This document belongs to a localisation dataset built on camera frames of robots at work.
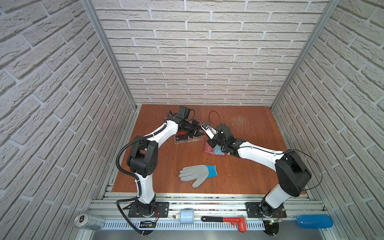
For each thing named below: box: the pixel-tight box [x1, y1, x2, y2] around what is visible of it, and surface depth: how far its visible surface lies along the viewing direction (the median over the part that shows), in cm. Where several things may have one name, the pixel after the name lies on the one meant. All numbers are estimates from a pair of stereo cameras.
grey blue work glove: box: [178, 164, 218, 188], surface depth 87 cm
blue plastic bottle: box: [296, 214, 334, 229], surface depth 71 cm
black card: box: [175, 135, 188, 141], surface depth 100 cm
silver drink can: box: [74, 212, 106, 230], surface depth 61 cm
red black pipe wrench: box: [201, 216, 247, 233], surface depth 72 cm
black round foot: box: [263, 220, 280, 236], surface depth 71 cm
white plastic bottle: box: [175, 208, 195, 225], surface depth 66 cm
